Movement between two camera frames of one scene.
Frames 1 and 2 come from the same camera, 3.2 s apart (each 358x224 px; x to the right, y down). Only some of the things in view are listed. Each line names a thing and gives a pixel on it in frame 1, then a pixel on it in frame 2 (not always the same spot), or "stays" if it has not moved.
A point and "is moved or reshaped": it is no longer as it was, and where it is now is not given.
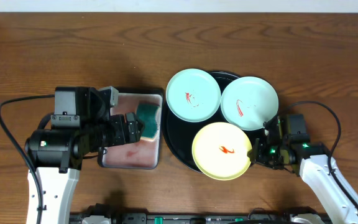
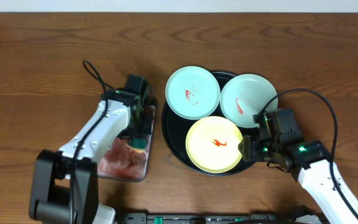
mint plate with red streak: (248, 102) stays
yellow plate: (220, 151) is moved or reshaped
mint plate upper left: (193, 95) stays
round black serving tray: (179, 135) -> (221, 78)
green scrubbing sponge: (146, 113) is moved or reshaped
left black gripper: (130, 127) -> (138, 132)
